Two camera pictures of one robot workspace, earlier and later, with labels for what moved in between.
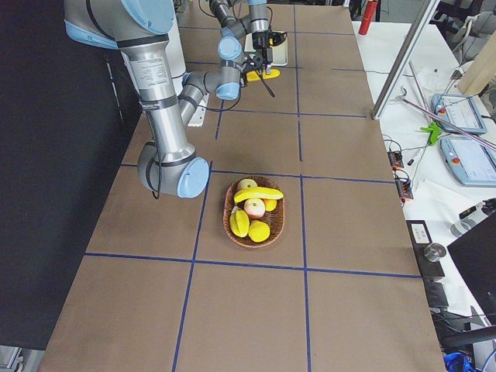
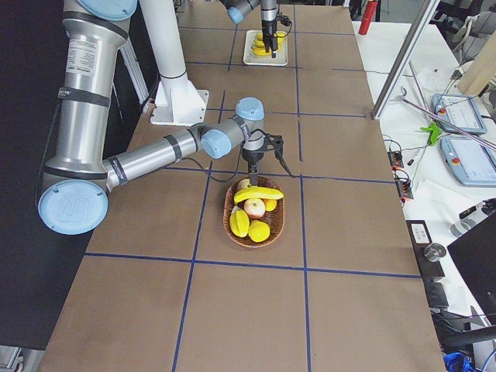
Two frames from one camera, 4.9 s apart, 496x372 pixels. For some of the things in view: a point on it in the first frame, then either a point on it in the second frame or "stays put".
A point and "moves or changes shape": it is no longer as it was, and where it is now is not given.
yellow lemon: [259, 231] stays put
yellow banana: [253, 76] moves or changes shape
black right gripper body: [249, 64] → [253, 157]
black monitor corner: [476, 252] stays put
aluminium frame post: [406, 60] stays put
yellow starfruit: [239, 222] stays put
